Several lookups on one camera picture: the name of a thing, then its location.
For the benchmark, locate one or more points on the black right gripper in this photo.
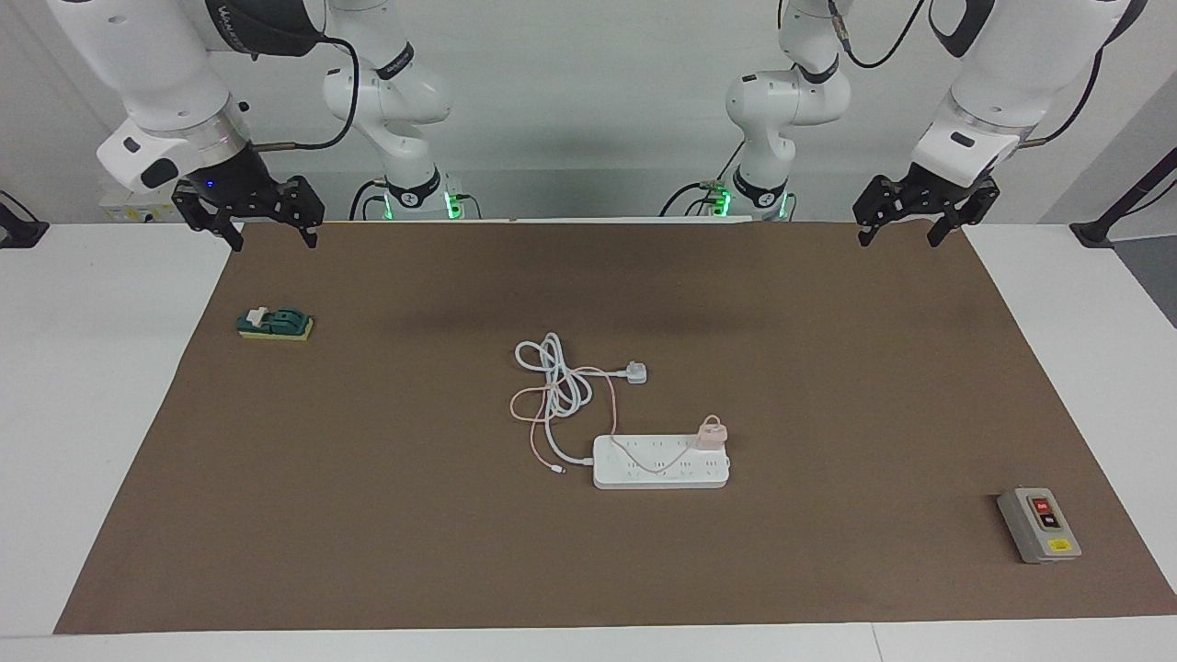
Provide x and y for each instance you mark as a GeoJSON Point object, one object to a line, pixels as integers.
{"type": "Point", "coordinates": [234, 193]}

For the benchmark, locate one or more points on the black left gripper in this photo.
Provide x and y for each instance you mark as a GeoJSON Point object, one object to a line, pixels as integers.
{"type": "Point", "coordinates": [924, 193]}

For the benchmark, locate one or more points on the pink charger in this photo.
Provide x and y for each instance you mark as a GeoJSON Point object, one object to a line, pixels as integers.
{"type": "Point", "coordinates": [711, 434]}

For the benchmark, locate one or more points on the white power strip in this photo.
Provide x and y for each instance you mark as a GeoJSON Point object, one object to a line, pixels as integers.
{"type": "Point", "coordinates": [644, 469]}

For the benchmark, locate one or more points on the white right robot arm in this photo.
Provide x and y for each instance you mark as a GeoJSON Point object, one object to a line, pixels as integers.
{"type": "Point", "coordinates": [156, 64]}

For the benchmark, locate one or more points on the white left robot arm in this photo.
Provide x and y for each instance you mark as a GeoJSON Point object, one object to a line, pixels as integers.
{"type": "Point", "coordinates": [1002, 83]}

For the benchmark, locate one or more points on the brown table mat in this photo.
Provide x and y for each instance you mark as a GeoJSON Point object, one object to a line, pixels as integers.
{"type": "Point", "coordinates": [368, 506]}

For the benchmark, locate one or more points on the green knife switch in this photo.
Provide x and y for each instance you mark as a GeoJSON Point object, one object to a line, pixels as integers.
{"type": "Point", "coordinates": [276, 324]}

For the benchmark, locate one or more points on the white wall socket box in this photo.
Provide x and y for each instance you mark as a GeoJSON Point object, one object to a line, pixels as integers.
{"type": "Point", "coordinates": [129, 213]}

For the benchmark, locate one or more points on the grey on-off switch box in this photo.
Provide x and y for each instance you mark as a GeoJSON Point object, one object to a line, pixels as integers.
{"type": "Point", "coordinates": [1039, 526]}

